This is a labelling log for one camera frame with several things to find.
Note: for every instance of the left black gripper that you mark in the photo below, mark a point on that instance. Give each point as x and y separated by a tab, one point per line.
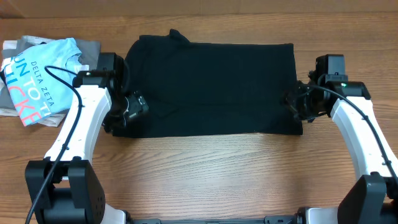
138	106

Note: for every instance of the grey folded t-shirt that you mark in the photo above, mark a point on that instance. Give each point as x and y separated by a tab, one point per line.
90	51

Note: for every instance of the black t-shirt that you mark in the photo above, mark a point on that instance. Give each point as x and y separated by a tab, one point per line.
195	89

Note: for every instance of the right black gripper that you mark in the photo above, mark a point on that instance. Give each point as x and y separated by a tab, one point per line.
300	101

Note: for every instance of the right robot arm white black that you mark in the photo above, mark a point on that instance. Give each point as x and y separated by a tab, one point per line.
373	198

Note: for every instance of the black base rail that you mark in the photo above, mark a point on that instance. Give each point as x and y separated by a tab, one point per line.
270	219

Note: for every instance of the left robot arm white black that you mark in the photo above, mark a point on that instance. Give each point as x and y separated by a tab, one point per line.
63	186

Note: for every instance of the light blue printed t-shirt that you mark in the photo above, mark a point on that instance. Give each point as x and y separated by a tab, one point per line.
33	79

